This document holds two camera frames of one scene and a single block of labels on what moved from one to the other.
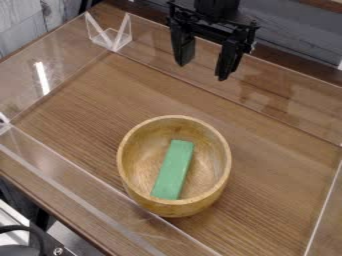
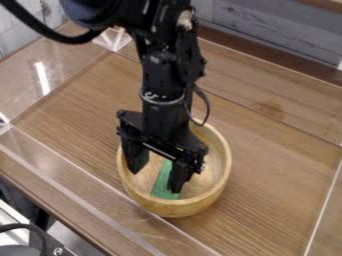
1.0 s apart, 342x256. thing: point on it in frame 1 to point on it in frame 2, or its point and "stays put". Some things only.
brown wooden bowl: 140,154 stays put
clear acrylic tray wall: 93,208 stays put
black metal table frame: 57,240 stays put
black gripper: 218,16 to 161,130
